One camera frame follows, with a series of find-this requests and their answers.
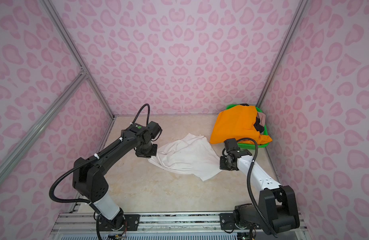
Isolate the white t-shirt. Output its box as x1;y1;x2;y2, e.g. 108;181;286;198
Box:
148;134;221;182

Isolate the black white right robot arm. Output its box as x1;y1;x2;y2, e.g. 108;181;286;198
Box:
220;139;300;239

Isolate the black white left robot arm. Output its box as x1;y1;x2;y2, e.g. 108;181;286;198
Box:
72;122;162;231

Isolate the green laundry basket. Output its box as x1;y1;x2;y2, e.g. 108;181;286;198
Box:
238;107;269;150

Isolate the orange garment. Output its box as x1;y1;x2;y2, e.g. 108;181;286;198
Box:
210;105;272;145

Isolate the black garment in basket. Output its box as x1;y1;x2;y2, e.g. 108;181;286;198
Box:
254;117;265;134

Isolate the pink beige garment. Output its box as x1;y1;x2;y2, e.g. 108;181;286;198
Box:
257;112;266;127

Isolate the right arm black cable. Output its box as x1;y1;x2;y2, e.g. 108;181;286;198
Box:
236;137;278;238

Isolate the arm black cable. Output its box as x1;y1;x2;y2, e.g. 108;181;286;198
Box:
236;137;278;238
48;103;150;205

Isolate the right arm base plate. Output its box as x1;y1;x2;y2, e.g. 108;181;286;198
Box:
219;213;262;231

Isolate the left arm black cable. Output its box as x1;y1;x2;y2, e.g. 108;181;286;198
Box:
48;103;150;205

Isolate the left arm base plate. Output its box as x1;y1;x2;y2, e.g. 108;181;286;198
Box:
97;215;140;232

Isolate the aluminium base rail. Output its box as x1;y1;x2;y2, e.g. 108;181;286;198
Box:
49;209;308;238

